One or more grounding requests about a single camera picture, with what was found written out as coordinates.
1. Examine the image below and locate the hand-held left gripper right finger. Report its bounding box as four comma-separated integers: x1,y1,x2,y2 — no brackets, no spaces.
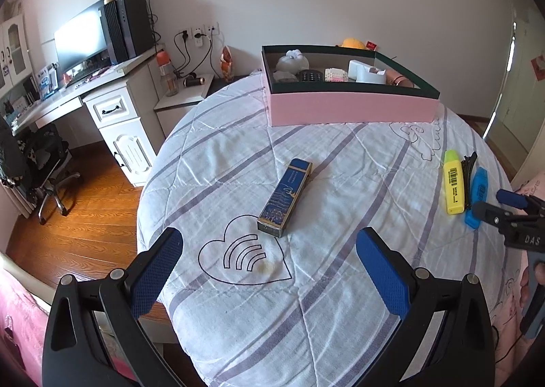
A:
355,227,497,387

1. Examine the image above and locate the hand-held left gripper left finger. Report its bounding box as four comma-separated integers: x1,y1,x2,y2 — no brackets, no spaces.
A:
42,227,185,387

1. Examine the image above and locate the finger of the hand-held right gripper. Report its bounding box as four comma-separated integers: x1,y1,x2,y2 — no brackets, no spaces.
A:
495,189,545,215
472,200,518,231

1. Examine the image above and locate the blue highlighter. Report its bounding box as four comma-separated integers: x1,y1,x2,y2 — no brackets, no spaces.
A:
463,166,490,229

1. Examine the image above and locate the yellow highlighter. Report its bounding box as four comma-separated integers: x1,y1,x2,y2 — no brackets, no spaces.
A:
443,150,466,216

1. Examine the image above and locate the black hair clip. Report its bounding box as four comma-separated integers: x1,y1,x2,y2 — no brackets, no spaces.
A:
460,152,480,211

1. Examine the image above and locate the blue patterned slim box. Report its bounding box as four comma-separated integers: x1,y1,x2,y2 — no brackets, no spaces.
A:
256,158,313,239

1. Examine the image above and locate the rose gold foil roll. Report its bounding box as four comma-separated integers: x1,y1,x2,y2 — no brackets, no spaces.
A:
385,69,416,89

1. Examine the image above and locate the pink box with dark rim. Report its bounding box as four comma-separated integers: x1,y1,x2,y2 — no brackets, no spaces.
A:
261,45,440,128

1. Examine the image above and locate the white animal figurine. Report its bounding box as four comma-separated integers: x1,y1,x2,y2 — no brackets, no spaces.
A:
278,50,309,75

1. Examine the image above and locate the person's right hand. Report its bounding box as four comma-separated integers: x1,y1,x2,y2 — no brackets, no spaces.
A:
520,260,545,317

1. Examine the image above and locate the pink blanket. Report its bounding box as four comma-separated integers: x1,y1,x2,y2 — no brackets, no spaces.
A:
485,174,545,387

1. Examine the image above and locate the white striped quilt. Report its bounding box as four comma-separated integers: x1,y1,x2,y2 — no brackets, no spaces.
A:
136,69,526,387

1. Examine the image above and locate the white door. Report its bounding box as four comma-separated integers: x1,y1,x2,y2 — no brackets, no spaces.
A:
485,4,545,158

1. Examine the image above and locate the pink floral cloth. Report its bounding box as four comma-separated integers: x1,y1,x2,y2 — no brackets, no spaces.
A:
0,265,54,387

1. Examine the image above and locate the white drawer cabinet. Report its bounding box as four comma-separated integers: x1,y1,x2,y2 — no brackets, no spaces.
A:
82,72,169,188

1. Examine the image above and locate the black office chair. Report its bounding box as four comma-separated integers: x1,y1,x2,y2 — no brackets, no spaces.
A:
0,117,82,227

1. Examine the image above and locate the white nightstand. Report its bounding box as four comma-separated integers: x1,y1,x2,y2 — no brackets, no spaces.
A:
153,73,216,145

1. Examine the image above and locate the white tape dispenser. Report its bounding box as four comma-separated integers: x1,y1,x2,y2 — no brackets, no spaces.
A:
348,60,386,83

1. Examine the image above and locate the orange lid water bottle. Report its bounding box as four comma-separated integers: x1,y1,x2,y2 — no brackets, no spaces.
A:
155,50,180,97

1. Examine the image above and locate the white desk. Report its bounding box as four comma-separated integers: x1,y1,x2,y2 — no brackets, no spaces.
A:
11,46,165,136

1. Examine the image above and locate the blue box on desk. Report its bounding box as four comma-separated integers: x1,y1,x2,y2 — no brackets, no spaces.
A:
37,65,59,99

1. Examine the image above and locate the computer monitor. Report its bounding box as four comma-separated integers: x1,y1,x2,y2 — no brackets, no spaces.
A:
53,0,110,78

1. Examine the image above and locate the black computer tower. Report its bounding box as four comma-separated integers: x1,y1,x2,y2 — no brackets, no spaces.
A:
102,0,155,64

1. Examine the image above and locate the white glass-door cabinet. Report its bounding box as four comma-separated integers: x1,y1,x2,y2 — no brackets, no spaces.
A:
0,12,32,90

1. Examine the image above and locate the black plug cable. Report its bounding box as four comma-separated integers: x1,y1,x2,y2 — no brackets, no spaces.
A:
200,27,226,77
172,30,197,75

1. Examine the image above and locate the wall socket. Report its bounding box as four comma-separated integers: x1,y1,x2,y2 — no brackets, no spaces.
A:
191,22,220,48

